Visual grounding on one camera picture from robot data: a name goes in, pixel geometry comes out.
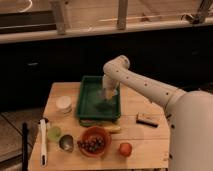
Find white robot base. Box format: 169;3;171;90
168;91;213;171

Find green plastic tray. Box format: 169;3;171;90
76;76;121;121

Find black pole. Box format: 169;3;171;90
22;123;28;171

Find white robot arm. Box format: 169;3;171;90
102;55;185;109

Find dark grapes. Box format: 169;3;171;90
77;137;105;152

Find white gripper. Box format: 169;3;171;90
101;75;119;100

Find yellow banana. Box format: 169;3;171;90
105;126;121;134

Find white lidded jar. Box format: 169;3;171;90
56;96;72;114

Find orange fruit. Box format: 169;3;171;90
119;143;132;157

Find orange bowl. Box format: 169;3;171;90
77;126;112;157

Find green cup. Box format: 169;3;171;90
47;126;61;143

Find white dish brush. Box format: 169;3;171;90
40;119;47;167

